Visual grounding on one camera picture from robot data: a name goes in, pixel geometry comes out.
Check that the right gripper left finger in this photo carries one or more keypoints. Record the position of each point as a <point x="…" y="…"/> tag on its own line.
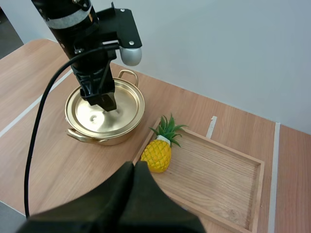
<point x="92" y="211"/>

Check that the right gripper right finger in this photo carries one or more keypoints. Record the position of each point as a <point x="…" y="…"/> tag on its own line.
<point x="158" y="211"/>

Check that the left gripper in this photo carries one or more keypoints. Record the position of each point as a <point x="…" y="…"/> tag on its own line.
<point x="85" y="55"/>

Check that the gold lid with black knob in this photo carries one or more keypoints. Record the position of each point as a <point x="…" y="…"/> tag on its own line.
<point x="126" y="109"/>

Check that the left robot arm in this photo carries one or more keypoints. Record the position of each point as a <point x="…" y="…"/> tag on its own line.
<point x="63" y="9"/>

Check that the yellow toy pineapple green crown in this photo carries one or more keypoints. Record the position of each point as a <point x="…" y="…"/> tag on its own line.
<point x="156" y="156"/>

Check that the shallow wooden tray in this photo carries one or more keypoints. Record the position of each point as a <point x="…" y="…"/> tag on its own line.
<point x="213" y="179"/>

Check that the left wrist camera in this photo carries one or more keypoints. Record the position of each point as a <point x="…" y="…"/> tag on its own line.
<point x="121" y="26"/>

